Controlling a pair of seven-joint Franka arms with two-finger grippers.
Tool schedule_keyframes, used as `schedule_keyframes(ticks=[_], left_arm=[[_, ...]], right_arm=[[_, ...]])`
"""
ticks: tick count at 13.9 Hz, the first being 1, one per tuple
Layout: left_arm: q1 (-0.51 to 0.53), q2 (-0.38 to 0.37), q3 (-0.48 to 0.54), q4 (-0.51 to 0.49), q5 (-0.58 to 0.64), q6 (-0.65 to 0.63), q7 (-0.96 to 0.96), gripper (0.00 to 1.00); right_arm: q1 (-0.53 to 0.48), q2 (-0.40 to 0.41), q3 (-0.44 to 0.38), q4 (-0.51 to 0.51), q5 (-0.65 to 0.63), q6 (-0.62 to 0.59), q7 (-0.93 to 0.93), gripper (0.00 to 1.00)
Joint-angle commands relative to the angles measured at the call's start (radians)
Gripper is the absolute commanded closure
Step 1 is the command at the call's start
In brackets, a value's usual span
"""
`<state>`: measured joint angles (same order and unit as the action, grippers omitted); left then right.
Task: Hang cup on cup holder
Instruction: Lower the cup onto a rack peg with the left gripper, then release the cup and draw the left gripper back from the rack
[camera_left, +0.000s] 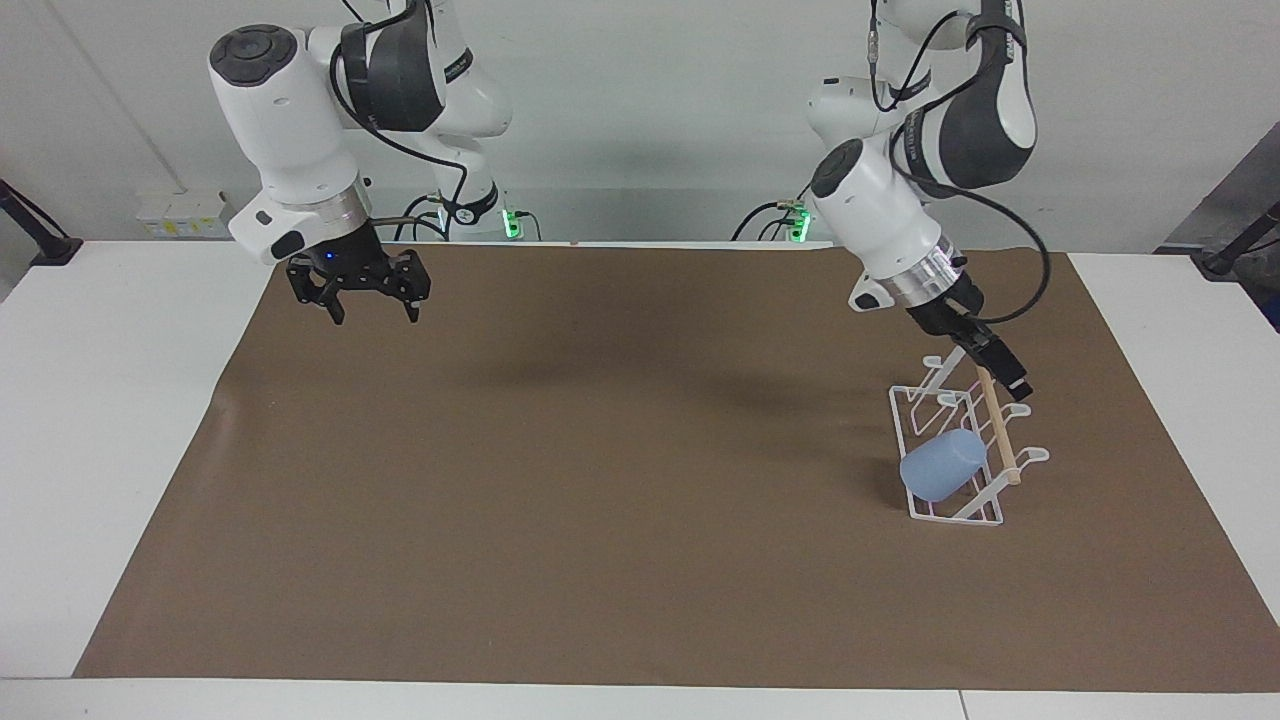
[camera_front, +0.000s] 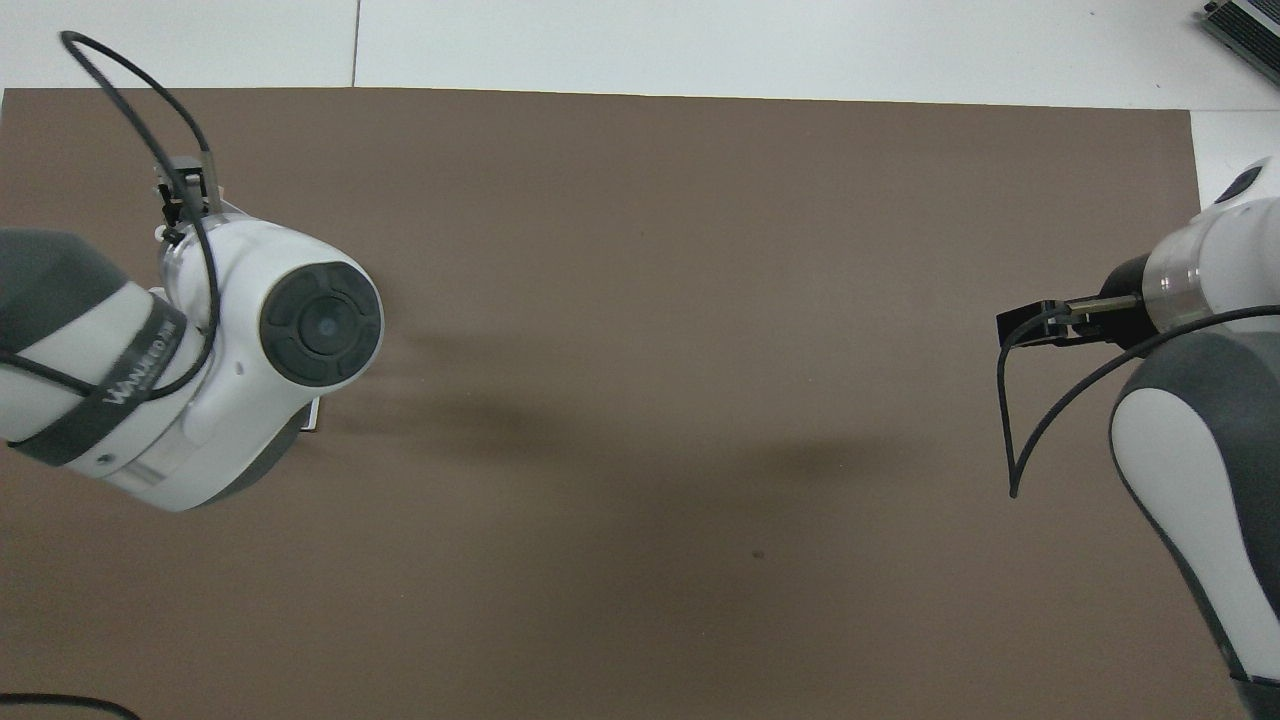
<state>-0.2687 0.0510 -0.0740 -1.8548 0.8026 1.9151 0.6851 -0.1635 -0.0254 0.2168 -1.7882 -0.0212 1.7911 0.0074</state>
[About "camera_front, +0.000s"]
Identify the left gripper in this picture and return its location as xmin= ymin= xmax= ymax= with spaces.
xmin=154 ymin=155 xmax=223 ymax=247

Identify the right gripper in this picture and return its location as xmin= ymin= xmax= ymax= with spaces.
xmin=996 ymin=254 xmax=1153 ymax=352

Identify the grey ribbed metal device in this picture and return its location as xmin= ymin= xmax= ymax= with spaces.
xmin=1199 ymin=0 xmax=1280 ymax=72

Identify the black cable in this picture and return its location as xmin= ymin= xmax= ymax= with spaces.
xmin=0 ymin=692 xmax=142 ymax=720
xmin=0 ymin=30 xmax=222 ymax=403
xmin=996 ymin=294 xmax=1280 ymax=500

